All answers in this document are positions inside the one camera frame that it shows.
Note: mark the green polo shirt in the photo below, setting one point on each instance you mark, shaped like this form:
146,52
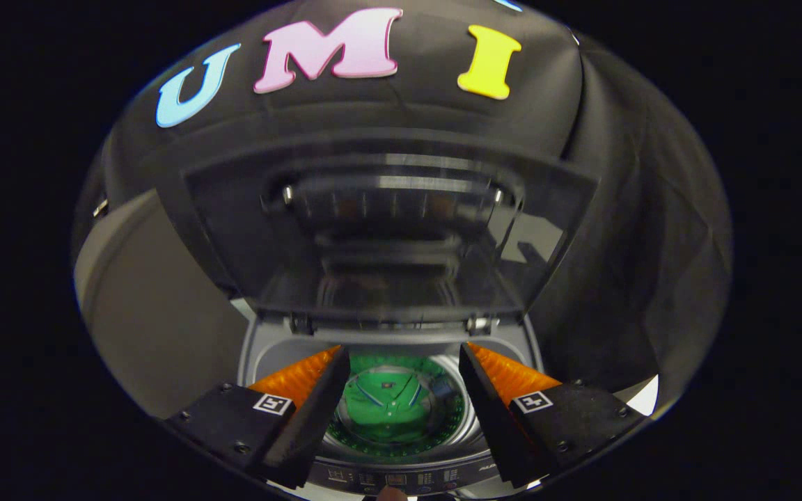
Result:
387,407

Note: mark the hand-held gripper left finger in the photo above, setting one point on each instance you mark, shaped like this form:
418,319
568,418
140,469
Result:
310,431

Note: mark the dark transparent washing machine lid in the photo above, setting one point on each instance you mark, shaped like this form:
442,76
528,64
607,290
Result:
387,229

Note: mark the silver clip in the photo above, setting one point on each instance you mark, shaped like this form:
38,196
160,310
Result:
100,207

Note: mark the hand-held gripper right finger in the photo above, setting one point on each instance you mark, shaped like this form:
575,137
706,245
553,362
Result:
495,424

